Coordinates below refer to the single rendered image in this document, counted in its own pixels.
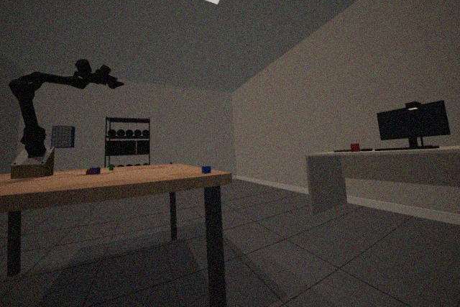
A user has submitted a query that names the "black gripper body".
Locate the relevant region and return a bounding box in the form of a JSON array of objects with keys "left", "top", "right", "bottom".
[{"left": 91, "top": 69, "right": 115, "bottom": 89}]

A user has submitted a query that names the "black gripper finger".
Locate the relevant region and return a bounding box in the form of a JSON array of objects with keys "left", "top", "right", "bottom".
[
  {"left": 113, "top": 81, "right": 124, "bottom": 88},
  {"left": 101, "top": 71, "right": 117, "bottom": 82}
]

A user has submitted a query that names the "purple block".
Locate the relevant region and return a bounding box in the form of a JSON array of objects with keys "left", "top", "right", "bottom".
[{"left": 90, "top": 167, "right": 101, "bottom": 175}]

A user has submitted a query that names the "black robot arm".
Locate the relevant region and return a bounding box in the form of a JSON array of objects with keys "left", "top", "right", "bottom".
[{"left": 9, "top": 59, "right": 92, "bottom": 157}]

